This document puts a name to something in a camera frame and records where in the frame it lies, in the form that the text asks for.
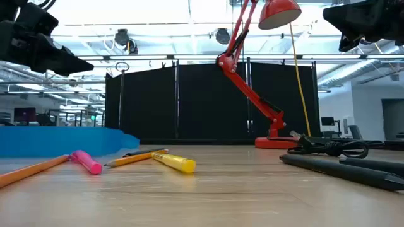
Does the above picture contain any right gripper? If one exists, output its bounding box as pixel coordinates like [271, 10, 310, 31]
[322, 0, 404, 53]

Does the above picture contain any black ceiling fixture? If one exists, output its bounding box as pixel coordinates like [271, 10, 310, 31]
[215, 27, 232, 45]
[114, 28, 139, 55]

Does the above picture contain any grey door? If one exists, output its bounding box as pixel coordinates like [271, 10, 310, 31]
[381, 98, 404, 141]

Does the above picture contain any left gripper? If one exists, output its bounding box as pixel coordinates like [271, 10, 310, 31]
[0, 0, 95, 77]

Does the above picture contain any black lamp power cord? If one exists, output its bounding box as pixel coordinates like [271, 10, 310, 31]
[286, 130, 386, 160]

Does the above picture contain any pink highlighter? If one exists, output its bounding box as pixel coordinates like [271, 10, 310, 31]
[69, 149, 104, 176]

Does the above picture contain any black ring-top stand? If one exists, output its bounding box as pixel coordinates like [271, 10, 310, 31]
[114, 61, 131, 131]

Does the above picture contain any blue plastic supply box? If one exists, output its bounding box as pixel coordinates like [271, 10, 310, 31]
[0, 125, 141, 158]

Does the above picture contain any red desk lamp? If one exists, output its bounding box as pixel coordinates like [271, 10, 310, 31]
[216, 0, 302, 150]

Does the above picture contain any black metal railing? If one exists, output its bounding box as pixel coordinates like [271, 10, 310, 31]
[47, 108, 105, 128]

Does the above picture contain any black partition screen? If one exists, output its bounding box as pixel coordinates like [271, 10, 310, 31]
[104, 59, 321, 145]

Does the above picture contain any yellow cable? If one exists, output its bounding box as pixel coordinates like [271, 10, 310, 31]
[288, 22, 312, 137]

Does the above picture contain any grey office chair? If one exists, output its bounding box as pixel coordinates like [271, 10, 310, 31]
[348, 124, 364, 141]

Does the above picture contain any dark computer monitor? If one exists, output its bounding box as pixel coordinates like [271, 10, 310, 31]
[13, 107, 37, 124]

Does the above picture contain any yellow highlighter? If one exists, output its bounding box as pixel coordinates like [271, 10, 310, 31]
[151, 151, 197, 174]

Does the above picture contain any orange pencil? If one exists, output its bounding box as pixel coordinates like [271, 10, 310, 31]
[0, 154, 71, 189]
[104, 149, 170, 168]

